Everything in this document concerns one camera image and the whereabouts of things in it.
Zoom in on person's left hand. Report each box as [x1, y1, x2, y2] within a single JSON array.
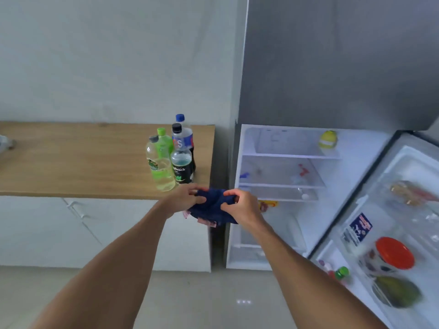
[[158, 183, 209, 220]]

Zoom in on person's right hand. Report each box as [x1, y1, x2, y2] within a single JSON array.
[[220, 188, 264, 231]]

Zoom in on dark blue cloth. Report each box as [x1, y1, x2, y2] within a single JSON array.
[[187, 188, 240, 227]]

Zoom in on person's left forearm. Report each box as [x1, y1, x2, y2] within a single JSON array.
[[30, 201, 169, 329]]

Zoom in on person's right forearm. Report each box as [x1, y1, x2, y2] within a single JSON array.
[[253, 219, 390, 329]]

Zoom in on black-label bottle with black cap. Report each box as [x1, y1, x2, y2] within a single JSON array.
[[170, 123, 193, 185]]

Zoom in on clear bottle with yellow-green drink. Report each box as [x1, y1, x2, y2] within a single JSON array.
[[146, 135, 176, 192]]

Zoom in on glass refrigerator shelf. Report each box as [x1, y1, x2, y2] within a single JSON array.
[[239, 157, 326, 189], [247, 187, 319, 202], [242, 128, 343, 160]]

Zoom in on clear crisper drawer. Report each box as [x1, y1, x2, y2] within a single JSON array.
[[230, 210, 307, 257]]

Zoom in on dark soda bottle blue cap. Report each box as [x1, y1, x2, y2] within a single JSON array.
[[175, 114, 197, 173]]

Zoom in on white cabinet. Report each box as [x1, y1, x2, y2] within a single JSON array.
[[0, 196, 212, 273]]

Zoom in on yellow-green round container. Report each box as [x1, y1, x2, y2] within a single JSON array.
[[318, 130, 338, 150]]

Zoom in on blue and white packet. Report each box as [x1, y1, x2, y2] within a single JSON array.
[[342, 212, 374, 247]]

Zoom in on grey refrigerator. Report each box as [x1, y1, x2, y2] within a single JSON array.
[[225, 0, 439, 271]]

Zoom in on open refrigerator door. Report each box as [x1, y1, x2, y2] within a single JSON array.
[[308, 130, 439, 329]]

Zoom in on jar with red lid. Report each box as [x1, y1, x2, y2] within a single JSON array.
[[358, 237, 415, 276]]

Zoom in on clear bag of snacks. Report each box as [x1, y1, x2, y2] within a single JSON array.
[[389, 181, 439, 207]]

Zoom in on green mango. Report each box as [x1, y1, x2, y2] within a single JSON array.
[[374, 276, 422, 309]]

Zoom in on white cabinet handle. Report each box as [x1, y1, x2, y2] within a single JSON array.
[[67, 201, 86, 219]]

